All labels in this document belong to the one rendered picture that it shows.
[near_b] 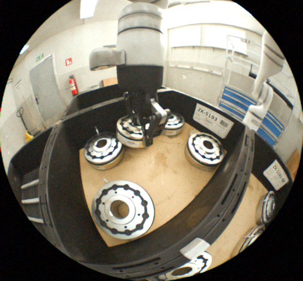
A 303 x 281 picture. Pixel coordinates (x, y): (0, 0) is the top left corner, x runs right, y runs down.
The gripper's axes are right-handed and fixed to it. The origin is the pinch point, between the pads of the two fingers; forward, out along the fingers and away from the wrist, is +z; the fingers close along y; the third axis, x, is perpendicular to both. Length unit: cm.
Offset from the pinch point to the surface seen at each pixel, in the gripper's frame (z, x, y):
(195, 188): 4.3, -2.7, -16.0
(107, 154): 1.6, 8.9, -0.5
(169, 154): 4.2, -4.1, -6.2
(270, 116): -1, -197, -79
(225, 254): 4.6, 3.5, -35.7
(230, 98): 12, -196, 12
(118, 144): 1.4, 5.9, 1.1
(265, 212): 1.3, -9.4, -39.1
